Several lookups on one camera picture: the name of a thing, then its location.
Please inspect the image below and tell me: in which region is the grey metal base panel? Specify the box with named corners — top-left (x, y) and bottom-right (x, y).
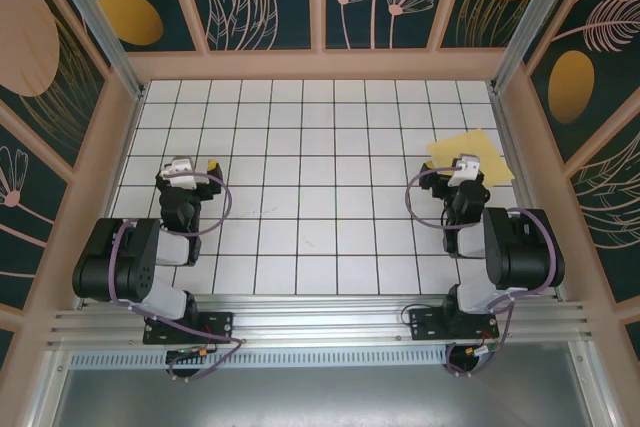
top-left (49, 366), bottom-right (601, 427)

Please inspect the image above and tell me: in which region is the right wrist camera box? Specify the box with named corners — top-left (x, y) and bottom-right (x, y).
top-left (446, 151), bottom-right (482, 189)

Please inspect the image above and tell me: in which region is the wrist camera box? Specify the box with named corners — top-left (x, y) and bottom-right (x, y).
top-left (446, 151), bottom-right (482, 189)
top-left (164, 157), bottom-right (197, 188)

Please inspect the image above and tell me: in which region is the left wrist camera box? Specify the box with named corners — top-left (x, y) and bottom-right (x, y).
top-left (164, 157), bottom-right (197, 188)

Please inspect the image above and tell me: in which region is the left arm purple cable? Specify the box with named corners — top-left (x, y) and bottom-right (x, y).
top-left (107, 171), bottom-right (246, 383)

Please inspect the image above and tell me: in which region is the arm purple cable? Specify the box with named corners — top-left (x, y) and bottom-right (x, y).
top-left (405, 164), bottom-right (559, 378)
top-left (107, 171), bottom-right (246, 383)

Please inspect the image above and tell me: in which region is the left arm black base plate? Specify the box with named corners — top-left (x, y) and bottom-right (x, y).
top-left (143, 311), bottom-right (236, 346)

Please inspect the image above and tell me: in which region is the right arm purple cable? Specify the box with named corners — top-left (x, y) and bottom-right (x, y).
top-left (405, 164), bottom-right (559, 378)

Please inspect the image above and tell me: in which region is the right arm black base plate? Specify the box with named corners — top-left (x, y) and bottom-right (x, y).
top-left (408, 307), bottom-right (499, 343)

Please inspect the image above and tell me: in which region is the aluminium corner post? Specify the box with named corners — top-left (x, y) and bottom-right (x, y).
top-left (42, 0), bottom-right (146, 101)
top-left (489, 0), bottom-right (571, 93)

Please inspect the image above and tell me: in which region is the long aluminium mounting rail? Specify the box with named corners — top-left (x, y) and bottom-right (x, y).
top-left (47, 294), bottom-right (594, 348)

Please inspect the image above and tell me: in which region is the slotted grey cable duct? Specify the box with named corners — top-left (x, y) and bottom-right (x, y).
top-left (69, 350), bottom-right (451, 368)

